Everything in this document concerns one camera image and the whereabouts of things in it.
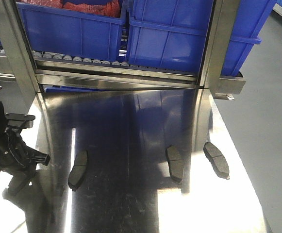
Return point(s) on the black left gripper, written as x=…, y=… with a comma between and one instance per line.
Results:
x=15, y=156

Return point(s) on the brake pad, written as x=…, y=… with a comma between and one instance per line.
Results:
x=77, y=174
x=175, y=163
x=217, y=160

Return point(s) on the left blue plastic bin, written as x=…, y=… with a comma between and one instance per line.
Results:
x=73, y=33

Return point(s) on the blue plastic bin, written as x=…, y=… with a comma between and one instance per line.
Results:
x=73, y=33
x=171, y=34

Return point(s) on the red mesh bag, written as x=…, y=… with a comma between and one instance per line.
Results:
x=110, y=9

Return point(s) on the right blue plastic bin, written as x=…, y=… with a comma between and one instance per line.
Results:
x=171, y=34

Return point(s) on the stainless steel rack frame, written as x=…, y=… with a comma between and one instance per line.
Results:
x=18, y=65

